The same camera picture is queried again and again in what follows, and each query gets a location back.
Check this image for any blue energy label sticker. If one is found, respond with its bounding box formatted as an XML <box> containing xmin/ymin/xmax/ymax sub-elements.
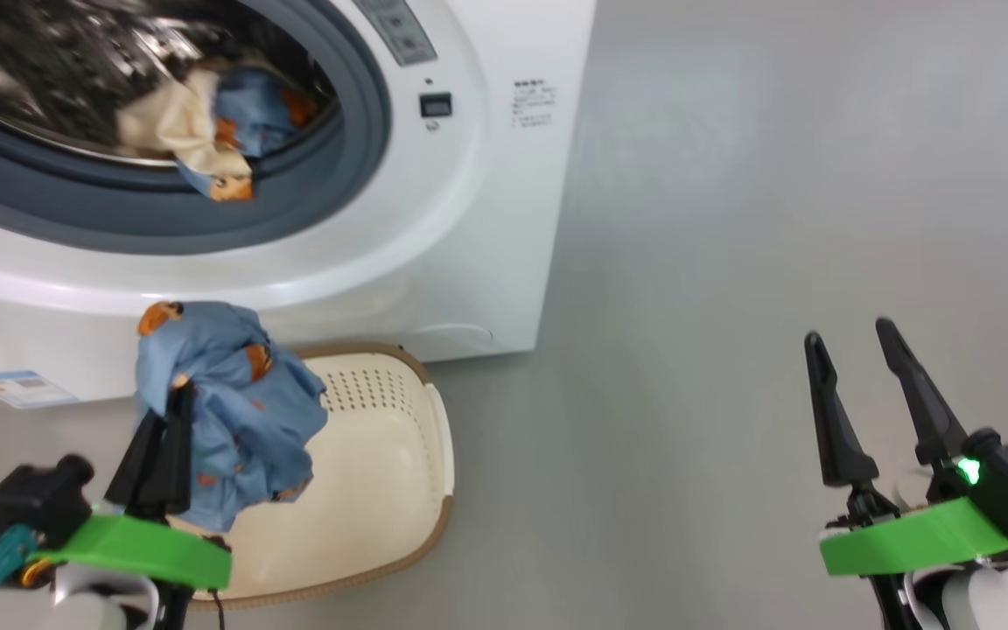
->
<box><xmin>0</xmin><ymin>370</ymin><xmax>81</xmax><ymax>410</ymax></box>

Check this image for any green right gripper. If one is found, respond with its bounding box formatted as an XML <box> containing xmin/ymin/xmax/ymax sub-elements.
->
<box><xmin>804</xmin><ymin>317</ymin><xmax>1008</xmax><ymax>578</ymax></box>

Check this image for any blue bear-print garment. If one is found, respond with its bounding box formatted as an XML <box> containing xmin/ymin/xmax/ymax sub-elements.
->
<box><xmin>176</xmin><ymin>68</ymin><xmax>323</xmax><ymax>204</ymax></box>
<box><xmin>135</xmin><ymin>300</ymin><xmax>328</xmax><ymax>533</ymax></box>

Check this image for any cream perforated laundry basket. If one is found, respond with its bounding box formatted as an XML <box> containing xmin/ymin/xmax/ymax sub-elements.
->
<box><xmin>167</xmin><ymin>343</ymin><xmax>457</xmax><ymax>611</ymax></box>

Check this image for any white front-load washing machine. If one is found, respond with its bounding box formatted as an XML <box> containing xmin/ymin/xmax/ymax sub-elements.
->
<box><xmin>0</xmin><ymin>0</ymin><xmax>597</xmax><ymax>408</ymax></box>

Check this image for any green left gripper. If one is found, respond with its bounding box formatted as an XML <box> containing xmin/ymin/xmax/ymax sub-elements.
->
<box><xmin>27</xmin><ymin>385</ymin><xmax>234</xmax><ymax>592</ymax></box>

